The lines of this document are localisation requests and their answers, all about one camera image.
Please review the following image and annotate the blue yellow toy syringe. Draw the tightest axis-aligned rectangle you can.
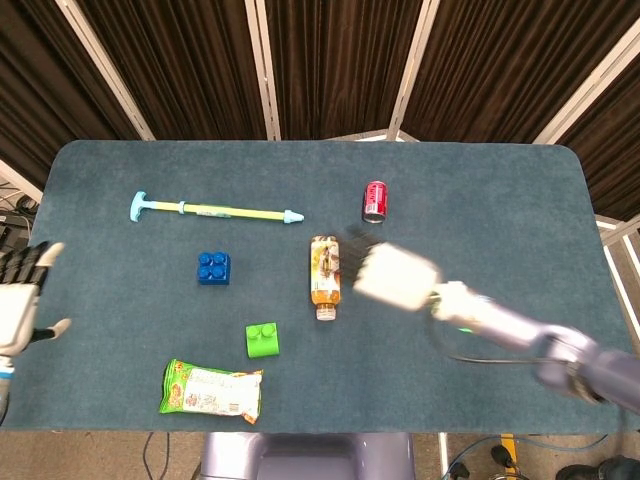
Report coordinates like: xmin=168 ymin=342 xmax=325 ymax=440
xmin=129 ymin=190 xmax=305 ymax=226

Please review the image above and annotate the black electronics box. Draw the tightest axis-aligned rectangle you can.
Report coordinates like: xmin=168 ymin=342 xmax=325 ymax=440
xmin=0 ymin=210 xmax=32 ymax=254

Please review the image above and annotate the thin blue cable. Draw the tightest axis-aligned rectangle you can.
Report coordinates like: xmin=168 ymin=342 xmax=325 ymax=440
xmin=448 ymin=433 xmax=612 ymax=480

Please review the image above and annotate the green white snack bag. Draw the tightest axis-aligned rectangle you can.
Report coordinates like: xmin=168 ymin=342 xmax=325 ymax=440
xmin=158 ymin=358 xmax=264 ymax=426

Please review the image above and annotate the dark pleated screen panel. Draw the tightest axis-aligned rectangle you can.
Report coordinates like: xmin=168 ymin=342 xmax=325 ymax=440
xmin=74 ymin=0 xmax=267 ymax=141
xmin=403 ymin=0 xmax=640 ymax=144
xmin=558 ymin=69 xmax=640 ymax=222
xmin=264 ymin=0 xmax=426 ymax=141
xmin=0 ymin=0 xmax=142 ymax=191

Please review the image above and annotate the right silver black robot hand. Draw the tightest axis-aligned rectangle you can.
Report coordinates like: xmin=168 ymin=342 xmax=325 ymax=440
xmin=340 ymin=225 xmax=442 ymax=314

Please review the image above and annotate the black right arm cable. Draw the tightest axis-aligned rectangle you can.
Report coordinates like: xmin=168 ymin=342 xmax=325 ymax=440
xmin=423 ymin=299 xmax=554 ymax=365

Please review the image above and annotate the white metal table leg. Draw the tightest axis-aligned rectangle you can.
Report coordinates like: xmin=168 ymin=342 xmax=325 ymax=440
xmin=437 ymin=432 xmax=451 ymax=480

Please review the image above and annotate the orange drink bottle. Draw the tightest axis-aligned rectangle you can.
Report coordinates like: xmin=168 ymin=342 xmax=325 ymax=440
xmin=309 ymin=235 xmax=345 ymax=322

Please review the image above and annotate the green toy block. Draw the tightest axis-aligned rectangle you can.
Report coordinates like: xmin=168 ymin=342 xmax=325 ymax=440
xmin=244 ymin=322 xmax=281 ymax=359

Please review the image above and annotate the white metal screen foot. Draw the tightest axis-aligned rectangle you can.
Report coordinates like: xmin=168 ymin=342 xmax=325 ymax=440
xmin=324 ymin=128 xmax=419 ymax=144
xmin=594 ymin=213 xmax=640 ymax=361

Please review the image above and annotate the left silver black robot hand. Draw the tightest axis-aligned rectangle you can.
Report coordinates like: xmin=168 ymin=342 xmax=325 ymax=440
xmin=0 ymin=241 xmax=72 ymax=357

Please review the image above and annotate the red cola can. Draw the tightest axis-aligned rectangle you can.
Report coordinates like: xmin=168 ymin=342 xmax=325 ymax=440
xmin=362 ymin=180 xmax=390 ymax=225

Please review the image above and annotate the blue toy block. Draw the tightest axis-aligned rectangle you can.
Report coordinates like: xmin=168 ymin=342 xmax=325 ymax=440
xmin=196 ymin=251 xmax=233 ymax=287

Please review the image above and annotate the purple robot torso base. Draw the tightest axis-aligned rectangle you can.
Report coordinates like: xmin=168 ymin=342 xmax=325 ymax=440
xmin=199 ymin=432 xmax=417 ymax=480

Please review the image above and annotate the teal felt table mat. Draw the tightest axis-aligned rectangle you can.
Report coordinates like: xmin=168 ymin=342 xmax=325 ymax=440
xmin=0 ymin=139 xmax=640 ymax=435

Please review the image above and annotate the black rounded equipment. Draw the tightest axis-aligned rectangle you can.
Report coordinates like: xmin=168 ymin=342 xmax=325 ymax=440
xmin=556 ymin=455 xmax=640 ymax=480

